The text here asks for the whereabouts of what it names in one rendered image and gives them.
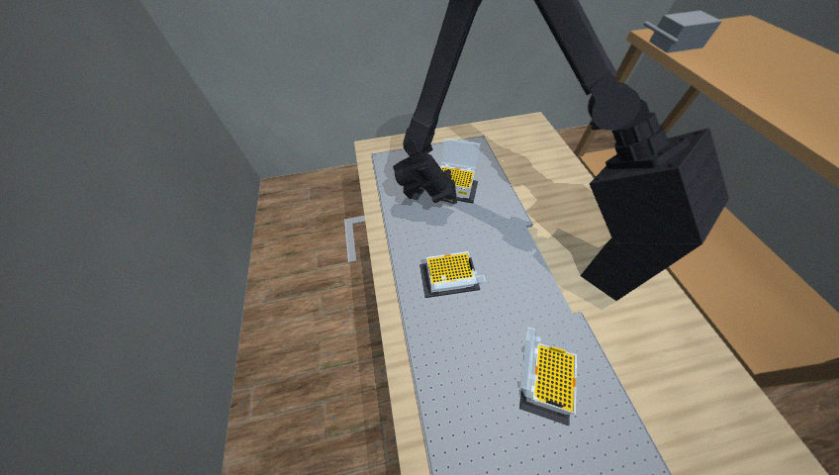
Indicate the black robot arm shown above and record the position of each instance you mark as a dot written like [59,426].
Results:
[640,143]

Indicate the yellow perforated tip rack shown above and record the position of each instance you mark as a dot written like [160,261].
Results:
[555,372]
[453,267]

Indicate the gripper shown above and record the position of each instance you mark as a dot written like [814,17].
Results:
[447,188]

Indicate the white tip box with lid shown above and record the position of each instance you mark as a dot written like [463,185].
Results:
[529,372]

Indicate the yellow perforated plate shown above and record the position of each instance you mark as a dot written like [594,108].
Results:
[462,178]

